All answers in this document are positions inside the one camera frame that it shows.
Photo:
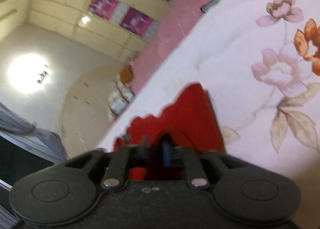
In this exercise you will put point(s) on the purple poster upper left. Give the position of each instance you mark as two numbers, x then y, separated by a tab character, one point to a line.
103	8

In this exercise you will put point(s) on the orange checked pillow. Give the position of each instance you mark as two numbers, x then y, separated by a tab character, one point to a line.
126	74

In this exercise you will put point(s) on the white floral quilt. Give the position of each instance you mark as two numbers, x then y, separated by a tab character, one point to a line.
259	61

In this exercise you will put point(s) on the black white striped garment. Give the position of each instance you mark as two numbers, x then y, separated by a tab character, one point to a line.
205	8

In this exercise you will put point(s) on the grey window curtain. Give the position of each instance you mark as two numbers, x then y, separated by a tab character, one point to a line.
13	124

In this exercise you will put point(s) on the pink bed sheet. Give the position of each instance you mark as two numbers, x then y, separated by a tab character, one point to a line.
174	26

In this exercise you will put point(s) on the red knitted sweater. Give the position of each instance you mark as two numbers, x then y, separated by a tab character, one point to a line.
191	123

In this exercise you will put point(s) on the white patterned pillow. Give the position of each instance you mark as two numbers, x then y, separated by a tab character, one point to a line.
119	99

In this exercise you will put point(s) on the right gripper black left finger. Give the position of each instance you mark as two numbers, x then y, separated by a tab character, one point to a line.
67	191

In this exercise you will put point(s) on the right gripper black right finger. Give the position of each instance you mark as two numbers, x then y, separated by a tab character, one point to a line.
242	190

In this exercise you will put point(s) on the cream wardrobe with doors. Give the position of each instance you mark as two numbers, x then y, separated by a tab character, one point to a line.
71	19

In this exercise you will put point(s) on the cream arched headboard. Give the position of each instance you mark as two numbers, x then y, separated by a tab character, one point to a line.
84	115

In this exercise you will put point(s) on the purple poster lower left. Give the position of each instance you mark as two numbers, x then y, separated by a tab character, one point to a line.
136	22

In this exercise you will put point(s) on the window with frame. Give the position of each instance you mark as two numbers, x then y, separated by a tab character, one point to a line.
20	156

